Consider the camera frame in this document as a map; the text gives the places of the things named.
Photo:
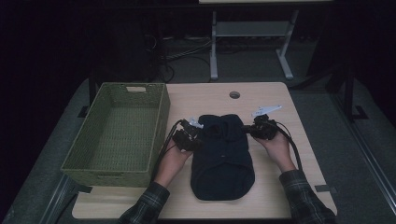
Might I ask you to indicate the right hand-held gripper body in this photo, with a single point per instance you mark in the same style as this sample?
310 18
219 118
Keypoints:
264 127

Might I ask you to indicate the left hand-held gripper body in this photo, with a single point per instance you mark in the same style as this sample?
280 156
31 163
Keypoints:
185 137

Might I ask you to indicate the dark navy garment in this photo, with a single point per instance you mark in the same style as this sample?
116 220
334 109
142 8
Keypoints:
222 161

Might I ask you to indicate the green woven basket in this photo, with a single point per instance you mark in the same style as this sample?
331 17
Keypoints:
124 130

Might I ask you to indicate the person's right hand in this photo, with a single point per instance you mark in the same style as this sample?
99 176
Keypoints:
277 152

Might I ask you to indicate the person's left hand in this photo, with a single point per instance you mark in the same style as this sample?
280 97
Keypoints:
171 165

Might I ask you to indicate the grey tape strip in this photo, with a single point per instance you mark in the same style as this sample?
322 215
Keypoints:
325 188

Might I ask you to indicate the black metal stand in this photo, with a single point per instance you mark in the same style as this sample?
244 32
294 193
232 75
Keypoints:
350 93

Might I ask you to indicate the white metal table frame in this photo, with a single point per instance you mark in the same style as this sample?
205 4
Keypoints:
249 28

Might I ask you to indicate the aluminium floor rail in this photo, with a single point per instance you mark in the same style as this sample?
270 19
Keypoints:
367 149
56 199

